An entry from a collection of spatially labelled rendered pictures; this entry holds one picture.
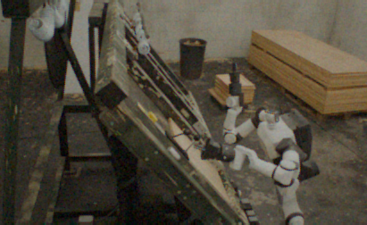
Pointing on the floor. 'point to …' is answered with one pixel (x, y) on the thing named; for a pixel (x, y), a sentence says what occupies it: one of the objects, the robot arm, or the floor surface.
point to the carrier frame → (129, 211)
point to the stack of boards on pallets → (315, 73)
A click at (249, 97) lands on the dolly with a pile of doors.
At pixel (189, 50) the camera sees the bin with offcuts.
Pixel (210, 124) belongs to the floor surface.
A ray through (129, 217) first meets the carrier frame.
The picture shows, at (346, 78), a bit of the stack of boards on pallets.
